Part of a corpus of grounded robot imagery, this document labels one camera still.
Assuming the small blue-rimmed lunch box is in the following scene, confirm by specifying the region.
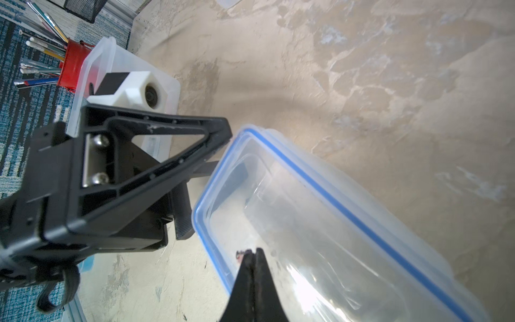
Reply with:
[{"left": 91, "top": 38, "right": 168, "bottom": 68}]
[{"left": 192, "top": 125, "right": 490, "bottom": 321}]

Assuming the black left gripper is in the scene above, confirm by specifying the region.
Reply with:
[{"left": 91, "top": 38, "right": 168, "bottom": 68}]
[{"left": 1, "top": 104, "right": 232, "bottom": 290}]

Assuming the clear lunch box lid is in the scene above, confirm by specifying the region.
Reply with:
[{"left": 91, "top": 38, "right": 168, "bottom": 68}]
[{"left": 66, "top": 35, "right": 182, "bottom": 162}]

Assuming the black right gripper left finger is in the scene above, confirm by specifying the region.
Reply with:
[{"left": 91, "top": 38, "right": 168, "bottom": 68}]
[{"left": 219, "top": 250, "right": 255, "bottom": 322}]

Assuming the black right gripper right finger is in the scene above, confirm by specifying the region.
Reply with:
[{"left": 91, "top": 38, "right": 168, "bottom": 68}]
[{"left": 254, "top": 248, "right": 288, "bottom": 322}]

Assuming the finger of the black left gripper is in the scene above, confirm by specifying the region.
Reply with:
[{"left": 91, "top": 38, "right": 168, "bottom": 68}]
[{"left": 168, "top": 161, "right": 218, "bottom": 240}]

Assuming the black mesh shelf rack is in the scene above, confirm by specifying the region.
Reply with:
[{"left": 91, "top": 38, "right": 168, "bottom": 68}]
[{"left": 49, "top": 0, "right": 107, "bottom": 24}]

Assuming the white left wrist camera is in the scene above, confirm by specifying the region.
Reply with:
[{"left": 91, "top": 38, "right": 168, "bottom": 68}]
[{"left": 87, "top": 71, "right": 168, "bottom": 114}]

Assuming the red pen cup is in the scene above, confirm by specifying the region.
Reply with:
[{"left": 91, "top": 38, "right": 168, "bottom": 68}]
[{"left": 57, "top": 40, "right": 95, "bottom": 93}]

